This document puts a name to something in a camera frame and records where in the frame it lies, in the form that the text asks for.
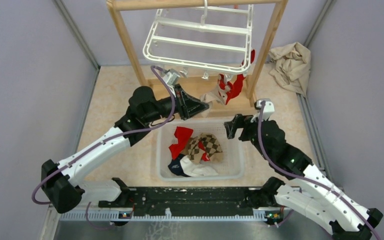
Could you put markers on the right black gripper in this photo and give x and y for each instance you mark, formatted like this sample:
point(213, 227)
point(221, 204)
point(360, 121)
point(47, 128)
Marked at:
point(238, 122)

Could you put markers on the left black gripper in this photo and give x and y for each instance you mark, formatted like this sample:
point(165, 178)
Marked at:
point(187, 105)

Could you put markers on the cream thin sock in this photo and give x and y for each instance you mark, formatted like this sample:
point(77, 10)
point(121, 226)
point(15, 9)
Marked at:
point(221, 94)

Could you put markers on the white plastic basket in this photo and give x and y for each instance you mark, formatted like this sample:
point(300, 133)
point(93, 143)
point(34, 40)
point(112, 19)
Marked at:
point(232, 167)

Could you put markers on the brown argyle sock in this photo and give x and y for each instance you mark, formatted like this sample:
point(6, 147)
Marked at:
point(211, 144)

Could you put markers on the navy santa sock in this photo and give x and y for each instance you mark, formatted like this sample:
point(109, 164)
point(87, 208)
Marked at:
point(175, 167)

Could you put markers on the white sock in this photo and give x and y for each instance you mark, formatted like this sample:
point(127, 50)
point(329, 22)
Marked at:
point(191, 169)

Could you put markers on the white clip drying hanger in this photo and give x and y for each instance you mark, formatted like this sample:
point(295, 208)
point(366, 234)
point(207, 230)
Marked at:
point(208, 38)

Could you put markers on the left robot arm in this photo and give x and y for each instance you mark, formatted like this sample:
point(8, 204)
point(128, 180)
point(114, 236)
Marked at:
point(63, 182)

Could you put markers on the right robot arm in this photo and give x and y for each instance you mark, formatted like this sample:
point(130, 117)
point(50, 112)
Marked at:
point(309, 192)

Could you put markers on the wooden hanger stand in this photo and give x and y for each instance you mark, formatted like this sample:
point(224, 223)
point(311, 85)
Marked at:
point(245, 103)

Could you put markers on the red santa sock left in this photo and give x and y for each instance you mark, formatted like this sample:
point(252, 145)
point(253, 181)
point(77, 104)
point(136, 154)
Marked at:
point(234, 89)

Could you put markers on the beige crumpled cloth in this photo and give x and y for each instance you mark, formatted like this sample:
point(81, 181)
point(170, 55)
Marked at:
point(292, 67)

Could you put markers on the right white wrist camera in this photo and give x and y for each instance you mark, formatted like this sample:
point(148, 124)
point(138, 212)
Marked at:
point(264, 109)

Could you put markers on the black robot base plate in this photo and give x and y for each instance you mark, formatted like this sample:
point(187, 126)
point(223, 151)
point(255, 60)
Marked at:
point(198, 203)

